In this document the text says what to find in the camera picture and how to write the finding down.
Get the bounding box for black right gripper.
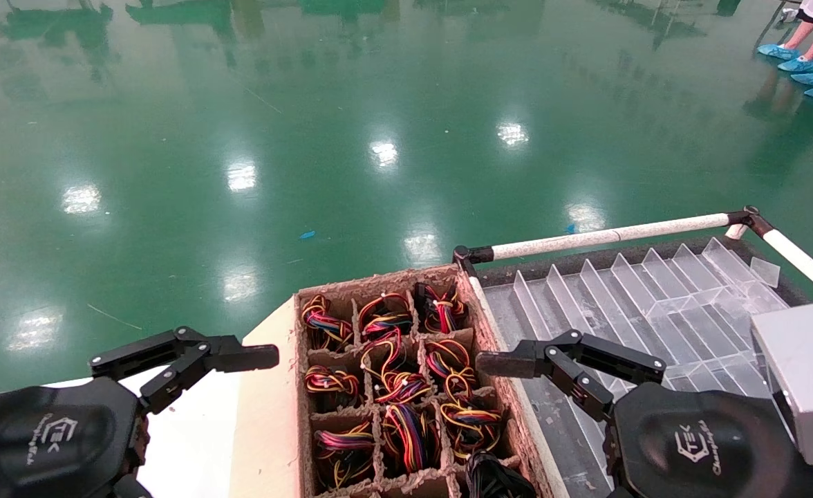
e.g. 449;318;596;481
476;329;813;498

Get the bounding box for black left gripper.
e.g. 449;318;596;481
0;377;153;498

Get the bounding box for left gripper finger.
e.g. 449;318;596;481
88;326;280;416

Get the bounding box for grey power supply black cables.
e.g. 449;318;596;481
465;451;537;498

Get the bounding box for beige wooden board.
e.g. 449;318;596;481
229;296;305;498

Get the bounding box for black pipe connector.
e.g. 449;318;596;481
727;205;775;239
453;246;494;277

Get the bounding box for brown pulp divider box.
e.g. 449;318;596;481
295;265;554;498

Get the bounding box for clear acrylic divider tray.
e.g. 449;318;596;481
483;237;813;498

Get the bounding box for loose clear acrylic plate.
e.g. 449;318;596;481
749;256;782;288

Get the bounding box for grey metal power supply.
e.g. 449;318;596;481
751;303;813;465

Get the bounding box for multicoloured wire bundle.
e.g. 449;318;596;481
358;292;414;340
438;394;504;463
413;282;468;334
301;294;354;350
360;329;433;405
424;338;478;398
313;422;376;488
304;365;361;409
381;403;442;474

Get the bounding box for white cart frame pipe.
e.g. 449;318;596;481
491;212;732;262
763;228;813;305

